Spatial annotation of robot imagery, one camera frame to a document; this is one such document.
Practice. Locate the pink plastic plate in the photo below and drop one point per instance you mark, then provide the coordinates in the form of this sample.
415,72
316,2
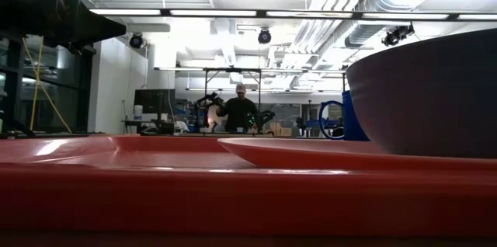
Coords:
310,154

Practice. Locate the black dome camera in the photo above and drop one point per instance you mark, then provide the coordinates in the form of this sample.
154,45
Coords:
136,40
264,36

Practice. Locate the black bar with light strips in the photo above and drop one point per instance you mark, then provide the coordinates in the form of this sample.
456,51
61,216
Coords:
209,12

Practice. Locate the blue plastic cup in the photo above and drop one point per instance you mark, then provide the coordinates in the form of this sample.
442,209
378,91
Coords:
353,119

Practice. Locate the black ceiling spotlights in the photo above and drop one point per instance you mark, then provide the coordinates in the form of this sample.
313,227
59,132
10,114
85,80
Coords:
397,35

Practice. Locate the black background frame stand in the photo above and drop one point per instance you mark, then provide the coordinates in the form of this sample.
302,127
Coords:
233,70

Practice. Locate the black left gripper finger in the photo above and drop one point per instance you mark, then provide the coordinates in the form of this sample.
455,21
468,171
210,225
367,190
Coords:
97,25

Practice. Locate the blue-grey bowl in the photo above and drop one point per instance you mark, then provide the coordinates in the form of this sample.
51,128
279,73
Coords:
427,95

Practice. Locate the background desk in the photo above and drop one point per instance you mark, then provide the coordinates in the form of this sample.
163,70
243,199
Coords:
147,122

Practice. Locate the black computer monitor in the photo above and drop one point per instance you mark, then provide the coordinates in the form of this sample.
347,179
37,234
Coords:
154,101

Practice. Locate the person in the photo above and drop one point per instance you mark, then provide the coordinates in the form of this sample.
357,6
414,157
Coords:
180,126
237,113

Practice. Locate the red plastic tray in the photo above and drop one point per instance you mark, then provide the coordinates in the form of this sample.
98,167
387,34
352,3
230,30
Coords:
116,200

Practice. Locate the black background robot arm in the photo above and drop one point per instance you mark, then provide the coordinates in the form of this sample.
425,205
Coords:
266,117
207,103

